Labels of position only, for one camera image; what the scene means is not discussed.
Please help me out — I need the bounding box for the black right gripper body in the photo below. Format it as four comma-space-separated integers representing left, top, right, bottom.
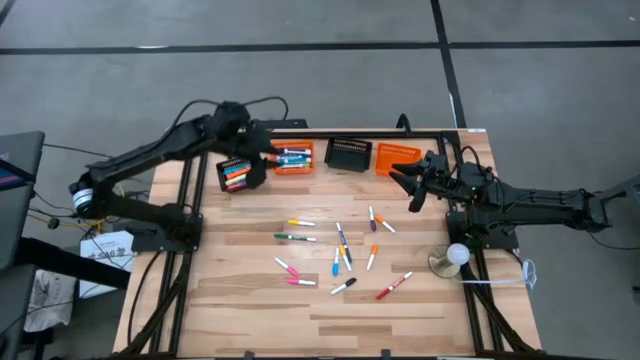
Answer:
408, 152, 464, 214

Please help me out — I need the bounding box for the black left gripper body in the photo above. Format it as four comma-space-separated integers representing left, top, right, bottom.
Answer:
234, 130, 274, 190

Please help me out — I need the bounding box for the orange plastic basket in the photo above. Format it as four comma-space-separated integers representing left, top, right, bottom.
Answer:
272, 139, 316, 176
374, 142, 423, 177

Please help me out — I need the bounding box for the black power strip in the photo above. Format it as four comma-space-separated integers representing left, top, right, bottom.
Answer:
269, 118, 310, 131

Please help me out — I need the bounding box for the black plastic basket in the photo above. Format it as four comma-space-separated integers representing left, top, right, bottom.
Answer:
323, 137, 374, 173
215, 156, 254, 194

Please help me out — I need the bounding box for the white bulb table lamp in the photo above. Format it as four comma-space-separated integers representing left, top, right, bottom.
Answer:
428, 242, 472, 279

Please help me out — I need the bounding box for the purple slim marker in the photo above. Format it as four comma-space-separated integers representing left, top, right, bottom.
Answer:
335, 221, 353, 264

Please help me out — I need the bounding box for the red slim marker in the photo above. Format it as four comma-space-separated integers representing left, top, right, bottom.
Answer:
375, 271, 414, 301

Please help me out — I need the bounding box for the black cap white marker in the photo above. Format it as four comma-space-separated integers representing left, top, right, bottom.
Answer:
329, 277, 358, 296

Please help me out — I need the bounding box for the white printed paper sheet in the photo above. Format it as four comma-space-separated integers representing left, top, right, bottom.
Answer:
78, 229, 136, 300

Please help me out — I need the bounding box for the grey floor stand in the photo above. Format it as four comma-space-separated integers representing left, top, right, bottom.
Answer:
599, 173, 640, 207

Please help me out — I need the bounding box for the dark grey equipment case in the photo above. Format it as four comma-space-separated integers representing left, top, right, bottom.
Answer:
0, 130, 47, 271

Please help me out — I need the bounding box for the white printed cloth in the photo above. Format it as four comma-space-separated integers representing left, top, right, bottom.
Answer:
23, 269, 77, 334

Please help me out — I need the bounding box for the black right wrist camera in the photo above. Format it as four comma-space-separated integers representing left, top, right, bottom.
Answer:
457, 160, 490, 185

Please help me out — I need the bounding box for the white lamp cord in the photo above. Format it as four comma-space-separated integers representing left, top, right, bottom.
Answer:
452, 258, 539, 292

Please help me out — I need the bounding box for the black floor cable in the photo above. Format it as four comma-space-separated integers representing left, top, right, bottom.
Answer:
587, 219, 640, 252

